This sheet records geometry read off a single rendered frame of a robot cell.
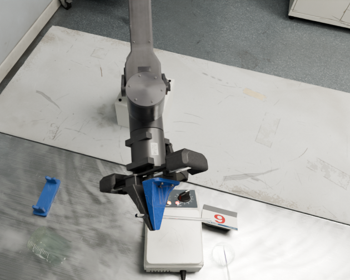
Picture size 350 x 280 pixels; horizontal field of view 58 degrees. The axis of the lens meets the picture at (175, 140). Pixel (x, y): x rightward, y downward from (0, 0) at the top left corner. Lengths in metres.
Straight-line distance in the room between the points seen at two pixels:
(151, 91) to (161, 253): 0.39
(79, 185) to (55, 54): 0.51
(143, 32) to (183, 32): 2.15
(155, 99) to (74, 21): 2.44
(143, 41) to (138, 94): 0.14
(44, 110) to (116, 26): 1.80
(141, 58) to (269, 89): 0.65
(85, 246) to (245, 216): 0.41
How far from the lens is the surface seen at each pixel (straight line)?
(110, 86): 1.07
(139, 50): 0.56
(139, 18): 0.58
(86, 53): 1.19
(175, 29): 2.74
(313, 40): 2.97
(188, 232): 0.73
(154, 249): 0.72
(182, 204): 0.78
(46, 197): 0.88
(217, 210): 0.85
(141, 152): 0.49
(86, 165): 0.91
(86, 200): 0.87
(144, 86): 0.46
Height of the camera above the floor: 1.69
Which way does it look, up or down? 57 degrees down
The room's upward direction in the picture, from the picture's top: 7 degrees clockwise
